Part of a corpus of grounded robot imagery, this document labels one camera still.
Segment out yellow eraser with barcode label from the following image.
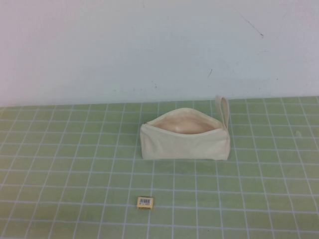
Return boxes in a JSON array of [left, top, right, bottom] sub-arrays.
[[137, 196, 155, 208]]

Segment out green grid cutting mat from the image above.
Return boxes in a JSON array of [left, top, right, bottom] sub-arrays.
[[0, 96, 319, 239]]

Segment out cream canvas pencil case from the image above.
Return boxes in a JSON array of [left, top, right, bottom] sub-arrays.
[[139, 95, 231, 162]]

